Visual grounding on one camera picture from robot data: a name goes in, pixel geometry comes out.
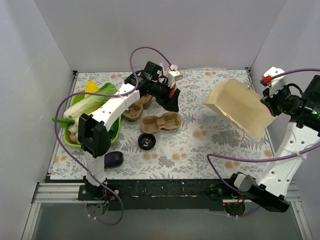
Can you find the brown paper bag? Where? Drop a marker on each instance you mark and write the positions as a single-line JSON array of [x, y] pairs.
[[241, 105]]

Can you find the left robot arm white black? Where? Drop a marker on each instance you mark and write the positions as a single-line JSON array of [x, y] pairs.
[[93, 129]]

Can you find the green plastic basket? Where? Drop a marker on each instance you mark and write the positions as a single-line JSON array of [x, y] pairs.
[[113, 132]]

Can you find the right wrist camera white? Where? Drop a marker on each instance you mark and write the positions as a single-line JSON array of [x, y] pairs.
[[271, 80]]

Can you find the green leafy vegetables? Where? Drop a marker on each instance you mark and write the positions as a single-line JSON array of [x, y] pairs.
[[87, 105]]

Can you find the spare black cup lid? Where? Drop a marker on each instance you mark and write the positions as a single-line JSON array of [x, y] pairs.
[[146, 141]]

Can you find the aluminium frame rail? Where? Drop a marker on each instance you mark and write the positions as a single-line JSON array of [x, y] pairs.
[[57, 214]]

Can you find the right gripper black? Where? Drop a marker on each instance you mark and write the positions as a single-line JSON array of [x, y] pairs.
[[269, 104]]

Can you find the floral table mat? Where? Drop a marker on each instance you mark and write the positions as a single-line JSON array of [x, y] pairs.
[[205, 146]]

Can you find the brown cardboard cup carrier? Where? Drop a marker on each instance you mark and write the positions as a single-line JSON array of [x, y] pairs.
[[167, 121]]

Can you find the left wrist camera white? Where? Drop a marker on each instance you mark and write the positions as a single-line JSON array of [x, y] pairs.
[[173, 75]]

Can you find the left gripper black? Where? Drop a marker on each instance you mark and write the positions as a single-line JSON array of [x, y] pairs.
[[167, 95]]

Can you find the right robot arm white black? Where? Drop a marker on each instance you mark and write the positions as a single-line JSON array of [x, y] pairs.
[[303, 131]]

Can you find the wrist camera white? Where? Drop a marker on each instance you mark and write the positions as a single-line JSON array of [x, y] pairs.
[[173, 75], [271, 80]]

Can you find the purple eggplant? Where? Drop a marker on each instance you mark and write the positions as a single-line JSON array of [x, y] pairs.
[[113, 159]]

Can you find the red cup holder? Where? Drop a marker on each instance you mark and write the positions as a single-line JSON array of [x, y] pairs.
[[172, 91]]

